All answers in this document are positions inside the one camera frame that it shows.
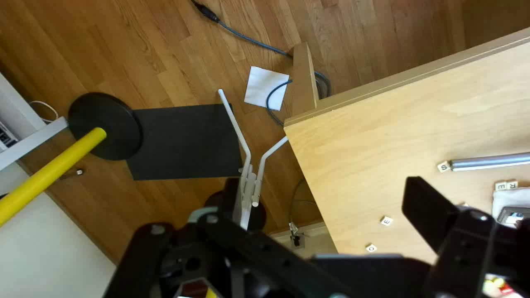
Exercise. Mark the light wooden table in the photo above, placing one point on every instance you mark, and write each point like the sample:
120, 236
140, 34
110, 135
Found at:
387, 138

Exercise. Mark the white paper sheet on floor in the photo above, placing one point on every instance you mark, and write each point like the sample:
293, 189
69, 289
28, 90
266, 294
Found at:
266, 88

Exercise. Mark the small white tile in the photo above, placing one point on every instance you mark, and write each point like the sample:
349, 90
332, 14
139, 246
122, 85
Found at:
372, 249
387, 221

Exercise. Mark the white coat stand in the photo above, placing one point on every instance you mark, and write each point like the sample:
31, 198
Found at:
246, 183

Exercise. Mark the small black white plug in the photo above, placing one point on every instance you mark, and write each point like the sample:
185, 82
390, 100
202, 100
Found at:
298, 236

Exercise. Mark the white TV stand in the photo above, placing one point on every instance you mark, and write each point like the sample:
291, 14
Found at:
28, 143

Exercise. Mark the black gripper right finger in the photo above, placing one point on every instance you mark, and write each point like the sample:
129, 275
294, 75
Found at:
465, 249

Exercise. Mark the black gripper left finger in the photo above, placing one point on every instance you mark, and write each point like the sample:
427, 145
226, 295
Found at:
167, 259

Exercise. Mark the black flat floor plate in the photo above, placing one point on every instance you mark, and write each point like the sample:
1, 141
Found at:
183, 141

